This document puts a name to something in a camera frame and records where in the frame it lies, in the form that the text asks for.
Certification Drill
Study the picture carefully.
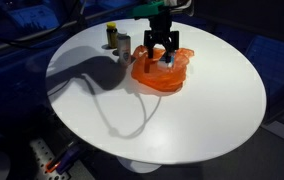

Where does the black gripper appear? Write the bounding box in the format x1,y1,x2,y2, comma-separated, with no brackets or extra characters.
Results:
143,12,180,65

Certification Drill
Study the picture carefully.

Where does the white mentos container blue label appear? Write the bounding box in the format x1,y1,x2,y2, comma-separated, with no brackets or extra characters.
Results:
158,53,176,71

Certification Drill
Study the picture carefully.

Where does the orange plastic bag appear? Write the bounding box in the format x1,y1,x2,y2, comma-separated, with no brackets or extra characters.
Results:
130,44,195,93

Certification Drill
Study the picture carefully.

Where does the white deodorant stick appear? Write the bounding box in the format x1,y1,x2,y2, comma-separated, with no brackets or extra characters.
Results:
117,34,132,67

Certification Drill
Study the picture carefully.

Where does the yellow-lid vitamin bottle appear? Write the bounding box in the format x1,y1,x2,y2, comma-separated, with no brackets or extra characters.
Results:
106,21,119,50

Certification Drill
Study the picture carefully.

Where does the metal handrail bar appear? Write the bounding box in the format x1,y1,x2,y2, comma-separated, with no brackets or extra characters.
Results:
0,6,133,58

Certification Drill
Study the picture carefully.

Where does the purple orange clamp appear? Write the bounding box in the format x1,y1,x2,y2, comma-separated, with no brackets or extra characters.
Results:
45,141,80,175

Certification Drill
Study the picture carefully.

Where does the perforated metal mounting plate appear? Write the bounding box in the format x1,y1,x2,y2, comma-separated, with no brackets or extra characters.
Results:
28,138,71,180

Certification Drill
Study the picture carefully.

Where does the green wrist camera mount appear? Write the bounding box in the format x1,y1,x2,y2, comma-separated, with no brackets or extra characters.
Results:
131,0,166,19

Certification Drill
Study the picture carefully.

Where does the white table pedestal base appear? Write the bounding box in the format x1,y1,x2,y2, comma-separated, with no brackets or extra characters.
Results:
116,156,162,174

